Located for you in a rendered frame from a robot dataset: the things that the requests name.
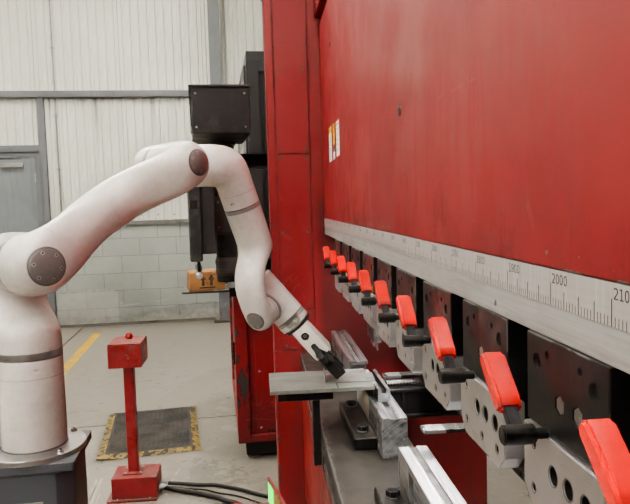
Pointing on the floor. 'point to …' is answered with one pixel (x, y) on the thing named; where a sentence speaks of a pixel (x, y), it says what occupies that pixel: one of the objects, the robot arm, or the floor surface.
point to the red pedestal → (125, 477)
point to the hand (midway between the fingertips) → (336, 367)
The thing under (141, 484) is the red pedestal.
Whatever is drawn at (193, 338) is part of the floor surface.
